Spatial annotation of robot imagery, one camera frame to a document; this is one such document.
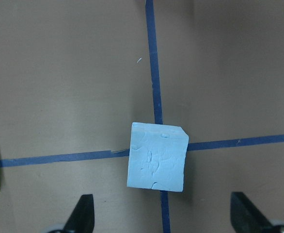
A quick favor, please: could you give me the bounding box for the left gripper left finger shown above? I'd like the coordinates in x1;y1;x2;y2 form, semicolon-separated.
63;194;94;233

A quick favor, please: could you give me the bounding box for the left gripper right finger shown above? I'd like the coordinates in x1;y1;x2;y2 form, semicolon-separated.
230;192;278;233

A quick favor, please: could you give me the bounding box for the light blue block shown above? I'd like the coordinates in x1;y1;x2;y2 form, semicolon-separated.
126;122;189;192

